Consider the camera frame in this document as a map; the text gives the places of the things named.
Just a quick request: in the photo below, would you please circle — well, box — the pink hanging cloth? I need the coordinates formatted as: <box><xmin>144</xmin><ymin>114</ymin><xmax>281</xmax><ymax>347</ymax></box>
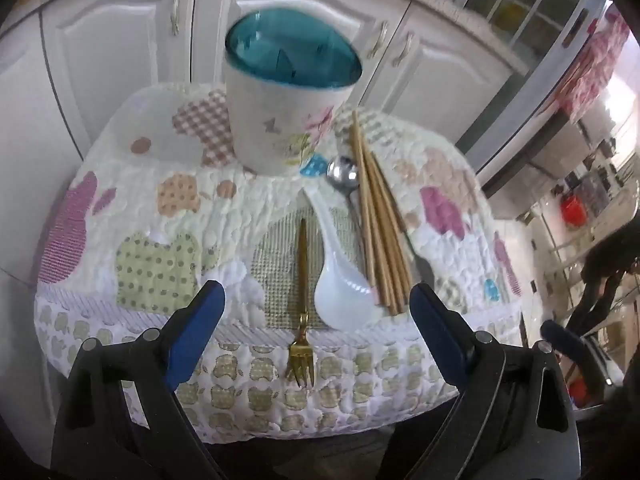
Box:
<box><xmin>557</xmin><ymin>7</ymin><xmax>631</xmax><ymax>121</ymax></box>

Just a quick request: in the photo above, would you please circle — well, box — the bundle of wooden chopsticks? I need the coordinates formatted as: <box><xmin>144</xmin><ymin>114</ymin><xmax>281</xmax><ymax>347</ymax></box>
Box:
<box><xmin>347</xmin><ymin>110</ymin><xmax>416</xmax><ymax>317</ymax></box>

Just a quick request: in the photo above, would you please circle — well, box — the red plastic bag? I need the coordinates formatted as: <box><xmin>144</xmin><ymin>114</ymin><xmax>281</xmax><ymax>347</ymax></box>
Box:
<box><xmin>570</xmin><ymin>377</ymin><xmax>592</xmax><ymax>407</ymax></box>

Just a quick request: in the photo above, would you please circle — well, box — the quilted patchwork table cloth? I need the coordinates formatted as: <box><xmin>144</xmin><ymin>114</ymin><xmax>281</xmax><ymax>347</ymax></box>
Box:
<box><xmin>32</xmin><ymin>82</ymin><xmax>526</xmax><ymax>446</ymax></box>

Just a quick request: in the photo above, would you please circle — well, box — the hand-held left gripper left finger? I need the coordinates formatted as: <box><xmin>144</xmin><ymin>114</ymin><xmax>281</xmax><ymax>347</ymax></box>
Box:
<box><xmin>50</xmin><ymin>280</ymin><xmax>228</xmax><ymax>480</ymax></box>

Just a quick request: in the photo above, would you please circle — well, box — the white speckled kitchen countertop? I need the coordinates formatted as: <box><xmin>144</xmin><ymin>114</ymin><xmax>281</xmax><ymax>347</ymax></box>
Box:
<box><xmin>0</xmin><ymin>0</ymin><xmax>531</xmax><ymax>78</ymax></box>

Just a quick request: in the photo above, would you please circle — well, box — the red plastic basin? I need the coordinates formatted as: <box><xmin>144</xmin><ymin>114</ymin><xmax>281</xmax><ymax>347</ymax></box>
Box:
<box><xmin>560</xmin><ymin>194</ymin><xmax>588</xmax><ymax>226</ymax></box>

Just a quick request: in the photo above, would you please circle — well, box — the white glass pane door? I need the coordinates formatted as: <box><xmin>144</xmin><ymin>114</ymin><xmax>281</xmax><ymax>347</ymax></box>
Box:
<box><xmin>450</xmin><ymin>0</ymin><xmax>618</xmax><ymax>196</ymax></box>

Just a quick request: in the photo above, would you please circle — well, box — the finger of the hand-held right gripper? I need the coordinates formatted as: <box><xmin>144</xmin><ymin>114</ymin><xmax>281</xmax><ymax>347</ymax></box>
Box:
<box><xmin>540</xmin><ymin>320</ymin><xmax>608</xmax><ymax>406</ymax></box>

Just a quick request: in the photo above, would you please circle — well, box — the person's black clothing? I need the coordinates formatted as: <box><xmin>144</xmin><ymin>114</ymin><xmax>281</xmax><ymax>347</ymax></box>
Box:
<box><xmin>580</xmin><ymin>232</ymin><xmax>640</xmax><ymax>286</ymax></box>

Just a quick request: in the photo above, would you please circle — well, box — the silver metal spoon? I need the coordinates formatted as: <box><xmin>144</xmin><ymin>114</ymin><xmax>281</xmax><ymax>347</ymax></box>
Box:
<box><xmin>326</xmin><ymin>155</ymin><xmax>368</xmax><ymax>261</ymax></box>

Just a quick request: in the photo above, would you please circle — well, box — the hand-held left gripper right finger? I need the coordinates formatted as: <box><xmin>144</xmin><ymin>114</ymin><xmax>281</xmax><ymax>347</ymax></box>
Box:
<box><xmin>400</xmin><ymin>282</ymin><xmax>583</xmax><ymax>480</ymax></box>

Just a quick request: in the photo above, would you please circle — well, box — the white floral cup teal inside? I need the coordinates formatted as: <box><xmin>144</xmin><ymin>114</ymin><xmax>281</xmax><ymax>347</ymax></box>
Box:
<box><xmin>223</xmin><ymin>11</ymin><xmax>363</xmax><ymax>177</ymax></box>

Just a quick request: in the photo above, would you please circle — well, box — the white ceramic soup spoon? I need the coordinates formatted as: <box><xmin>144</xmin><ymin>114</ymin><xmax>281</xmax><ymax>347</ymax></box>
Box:
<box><xmin>302</xmin><ymin>186</ymin><xmax>381</xmax><ymax>331</ymax></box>

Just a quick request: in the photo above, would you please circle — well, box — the gold fork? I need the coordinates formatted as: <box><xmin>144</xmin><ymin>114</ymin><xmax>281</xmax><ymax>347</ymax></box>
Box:
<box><xmin>285</xmin><ymin>217</ymin><xmax>316</xmax><ymax>388</ymax></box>

